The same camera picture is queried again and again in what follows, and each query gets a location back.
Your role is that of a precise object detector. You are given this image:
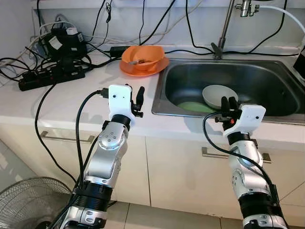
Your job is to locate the white bowl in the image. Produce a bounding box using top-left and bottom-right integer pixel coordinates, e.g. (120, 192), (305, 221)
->
(202, 84), (239, 110)

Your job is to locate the light green plate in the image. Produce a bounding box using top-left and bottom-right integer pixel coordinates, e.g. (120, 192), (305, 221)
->
(177, 100), (215, 114)

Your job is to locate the white kitchen cabinet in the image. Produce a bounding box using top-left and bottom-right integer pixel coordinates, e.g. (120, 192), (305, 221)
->
(0, 112), (305, 227)

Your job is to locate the orange plate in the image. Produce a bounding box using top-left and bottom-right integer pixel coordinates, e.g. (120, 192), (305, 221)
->
(119, 56), (170, 77)

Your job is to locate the metal utensil with food residue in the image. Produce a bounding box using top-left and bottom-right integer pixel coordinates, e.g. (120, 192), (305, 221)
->
(130, 57), (153, 65)

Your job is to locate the stainless steel sink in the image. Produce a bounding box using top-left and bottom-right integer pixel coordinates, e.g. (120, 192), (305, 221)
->
(152, 58), (305, 125)

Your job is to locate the orange bowl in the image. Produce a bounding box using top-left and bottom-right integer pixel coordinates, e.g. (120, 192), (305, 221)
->
(121, 45), (165, 72)

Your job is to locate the small black adapter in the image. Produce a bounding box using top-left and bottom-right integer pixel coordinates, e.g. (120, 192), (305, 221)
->
(111, 46), (128, 57)

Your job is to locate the steel sink faucet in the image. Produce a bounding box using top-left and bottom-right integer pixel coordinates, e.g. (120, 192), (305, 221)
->
(211, 0), (260, 60)

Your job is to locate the black power strip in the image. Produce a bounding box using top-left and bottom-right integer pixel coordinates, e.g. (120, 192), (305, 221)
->
(18, 66), (86, 91)

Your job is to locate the black charger with white label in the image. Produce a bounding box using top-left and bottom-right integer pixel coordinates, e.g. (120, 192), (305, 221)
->
(38, 26), (89, 60)

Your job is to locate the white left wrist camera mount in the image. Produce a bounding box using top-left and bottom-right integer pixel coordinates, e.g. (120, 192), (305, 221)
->
(108, 84), (135, 125)

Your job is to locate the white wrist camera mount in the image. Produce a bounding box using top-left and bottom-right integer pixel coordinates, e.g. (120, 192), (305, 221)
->
(234, 104), (266, 140)
(108, 84), (135, 125)

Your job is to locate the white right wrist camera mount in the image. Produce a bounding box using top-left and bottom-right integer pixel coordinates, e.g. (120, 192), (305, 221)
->
(234, 104), (266, 140)

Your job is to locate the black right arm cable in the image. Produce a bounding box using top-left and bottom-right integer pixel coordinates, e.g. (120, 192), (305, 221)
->
(203, 111), (282, 210)

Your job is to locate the steel bar cabinet handle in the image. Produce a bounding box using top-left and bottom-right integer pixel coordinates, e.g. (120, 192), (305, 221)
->
(40, 131), (96, 144)
(201, 147), (272, 164)

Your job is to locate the black wall cable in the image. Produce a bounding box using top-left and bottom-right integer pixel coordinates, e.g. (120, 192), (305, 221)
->
(142, 0), (177, 43)
(184, 0), (216, 54)
(249, 0), (288, 54)

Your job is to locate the knotted black cable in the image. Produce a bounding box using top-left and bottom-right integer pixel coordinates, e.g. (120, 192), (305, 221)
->
(91, 0), (112, 42)

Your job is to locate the black power strip cord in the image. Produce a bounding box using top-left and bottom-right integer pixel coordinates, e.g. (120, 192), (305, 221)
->
(34, 82), (79, 184)

